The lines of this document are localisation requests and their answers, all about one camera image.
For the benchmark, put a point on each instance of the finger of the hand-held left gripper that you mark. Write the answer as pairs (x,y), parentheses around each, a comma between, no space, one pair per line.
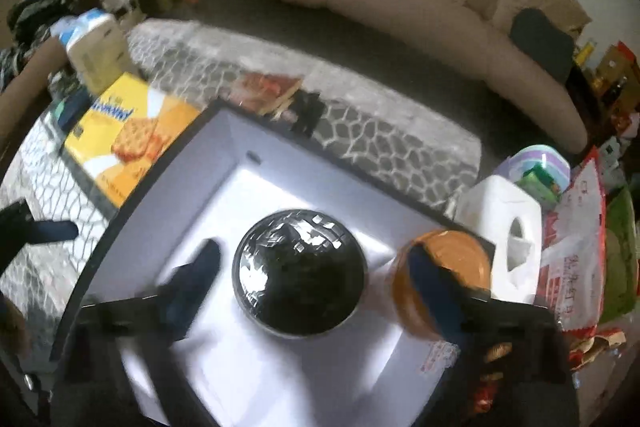
(52,230)

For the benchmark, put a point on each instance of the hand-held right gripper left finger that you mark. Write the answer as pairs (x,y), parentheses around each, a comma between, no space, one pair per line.
(199,268)

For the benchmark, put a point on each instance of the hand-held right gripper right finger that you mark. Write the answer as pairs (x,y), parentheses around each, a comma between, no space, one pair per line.
(434,287)

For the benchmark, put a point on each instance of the cup with orange lid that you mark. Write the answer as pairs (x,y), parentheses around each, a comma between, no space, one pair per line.
(452,257)

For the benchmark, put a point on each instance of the clear cup with black lid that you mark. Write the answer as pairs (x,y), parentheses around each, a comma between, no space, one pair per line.
(299,274)

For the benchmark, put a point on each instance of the white cardboard box container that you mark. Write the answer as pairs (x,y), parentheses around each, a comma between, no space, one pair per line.
(260,187)

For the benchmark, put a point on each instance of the blue white tissue pack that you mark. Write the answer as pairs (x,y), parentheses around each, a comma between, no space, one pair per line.
(95,49)

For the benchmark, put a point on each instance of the white plastic jug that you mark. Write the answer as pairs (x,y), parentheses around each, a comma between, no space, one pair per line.
(492,217)

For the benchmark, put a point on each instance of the yellow cracker pack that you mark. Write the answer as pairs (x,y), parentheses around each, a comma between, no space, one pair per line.
(135,137)

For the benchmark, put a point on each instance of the red white plastic bag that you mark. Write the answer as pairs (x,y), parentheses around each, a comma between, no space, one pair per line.
(575,247)

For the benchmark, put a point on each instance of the purple green bowl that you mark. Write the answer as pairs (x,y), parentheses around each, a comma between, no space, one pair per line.
(535,157)

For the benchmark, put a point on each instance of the green plastic bag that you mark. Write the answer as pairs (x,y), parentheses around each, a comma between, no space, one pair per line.
(620,252)

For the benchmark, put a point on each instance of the small black object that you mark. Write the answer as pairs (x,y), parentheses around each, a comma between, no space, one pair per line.
(307,112)

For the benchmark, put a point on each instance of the brown snack wrapper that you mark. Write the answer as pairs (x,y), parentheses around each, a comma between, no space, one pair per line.
(265,89)

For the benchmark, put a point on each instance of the dark glass bottle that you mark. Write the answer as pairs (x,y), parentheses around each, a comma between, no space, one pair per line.
(615,91)

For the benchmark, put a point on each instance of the dark grey cushion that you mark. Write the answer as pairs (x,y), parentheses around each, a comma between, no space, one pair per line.
(542,42)

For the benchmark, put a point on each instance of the yellow bottle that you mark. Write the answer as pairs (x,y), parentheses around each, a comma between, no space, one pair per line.
(584,53)

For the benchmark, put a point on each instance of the beige sofa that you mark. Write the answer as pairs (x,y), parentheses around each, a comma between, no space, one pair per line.
(400,7)

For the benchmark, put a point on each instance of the brown cardboard box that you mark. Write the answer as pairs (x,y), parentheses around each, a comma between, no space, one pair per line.
(617,59)

